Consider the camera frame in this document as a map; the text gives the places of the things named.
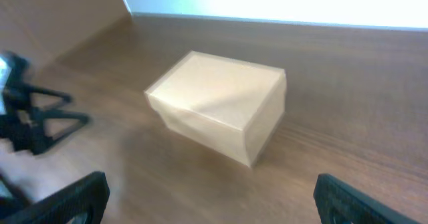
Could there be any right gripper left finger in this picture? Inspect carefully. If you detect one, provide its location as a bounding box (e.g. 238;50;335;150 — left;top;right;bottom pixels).
1;171;110;224

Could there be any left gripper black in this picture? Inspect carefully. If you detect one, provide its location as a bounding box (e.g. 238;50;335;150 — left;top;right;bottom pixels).
1;51;90;155

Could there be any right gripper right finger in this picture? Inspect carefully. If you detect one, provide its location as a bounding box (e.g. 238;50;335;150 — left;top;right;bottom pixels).
314;173;418;224

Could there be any brown cardboard box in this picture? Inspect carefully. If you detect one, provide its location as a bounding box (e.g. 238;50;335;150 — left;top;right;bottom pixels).
144;51;287;167

